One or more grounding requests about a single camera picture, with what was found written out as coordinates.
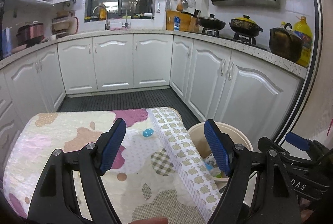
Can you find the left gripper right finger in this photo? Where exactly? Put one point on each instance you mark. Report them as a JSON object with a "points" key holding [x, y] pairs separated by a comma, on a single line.
{"points": [[259, 189]]}

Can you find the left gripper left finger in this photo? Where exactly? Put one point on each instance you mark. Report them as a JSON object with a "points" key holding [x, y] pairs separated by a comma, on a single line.
{"points": [[54, 199]]}

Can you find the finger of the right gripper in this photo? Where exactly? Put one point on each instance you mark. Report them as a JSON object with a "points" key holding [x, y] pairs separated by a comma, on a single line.
{"points": [[313, 148], [275, 150]]}

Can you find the blue plastic packet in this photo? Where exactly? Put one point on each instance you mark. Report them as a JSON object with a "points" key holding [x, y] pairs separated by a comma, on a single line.
{"points": [[210, 162]]}

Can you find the white kitchen cabinets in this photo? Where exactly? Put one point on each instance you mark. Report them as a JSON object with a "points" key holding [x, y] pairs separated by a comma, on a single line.
{"points": [[243, 86]]}

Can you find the chrome kitchen faucet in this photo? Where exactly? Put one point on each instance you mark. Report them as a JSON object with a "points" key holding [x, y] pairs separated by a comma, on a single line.
{"points": [[98, 8]]}

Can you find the person right hand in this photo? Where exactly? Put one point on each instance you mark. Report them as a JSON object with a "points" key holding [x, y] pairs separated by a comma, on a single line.
{"points": [[307, 208]]}

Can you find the person left hand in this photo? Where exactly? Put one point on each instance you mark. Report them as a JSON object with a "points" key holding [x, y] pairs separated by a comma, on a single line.
{"points": [[157, 220]]}

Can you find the dark clay pot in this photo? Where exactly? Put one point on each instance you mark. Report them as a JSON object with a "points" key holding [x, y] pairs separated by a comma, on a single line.
{"points": [[285, 43]]}

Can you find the patterned quilted tablecloth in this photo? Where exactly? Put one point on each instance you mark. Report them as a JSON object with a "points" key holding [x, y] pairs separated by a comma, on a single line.
{"points": [[157, 171]]}

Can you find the yellow oil bottle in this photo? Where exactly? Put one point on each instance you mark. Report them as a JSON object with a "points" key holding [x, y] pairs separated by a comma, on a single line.
{"points": [[303, 30]]}

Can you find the yellow lidded pot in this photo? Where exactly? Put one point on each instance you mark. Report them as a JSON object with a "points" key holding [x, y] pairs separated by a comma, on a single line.
{"points": [[245, 26]]}

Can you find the black wok with lid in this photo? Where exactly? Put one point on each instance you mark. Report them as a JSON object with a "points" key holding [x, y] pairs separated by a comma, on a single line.
{"points": [[208, 22]]}

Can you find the wooden cutting board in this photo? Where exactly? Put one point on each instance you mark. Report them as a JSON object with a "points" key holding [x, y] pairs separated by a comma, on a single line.
{"points": [[183, 22]]}

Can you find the pink electric cooker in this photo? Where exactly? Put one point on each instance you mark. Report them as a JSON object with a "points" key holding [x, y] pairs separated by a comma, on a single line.
{"points": [[30, 34]]}

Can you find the blue box on counter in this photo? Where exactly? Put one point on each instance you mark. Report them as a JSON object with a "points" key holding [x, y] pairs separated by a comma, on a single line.
{"points": [[6, 42]]}

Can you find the stacked dish containers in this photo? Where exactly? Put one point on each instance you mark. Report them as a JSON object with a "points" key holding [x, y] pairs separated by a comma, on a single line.
{"points": [[65, 23]]}

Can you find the yellow bottle on windowsill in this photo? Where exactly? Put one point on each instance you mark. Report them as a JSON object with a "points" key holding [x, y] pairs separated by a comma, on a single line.
{"points": [[102, 14]]}

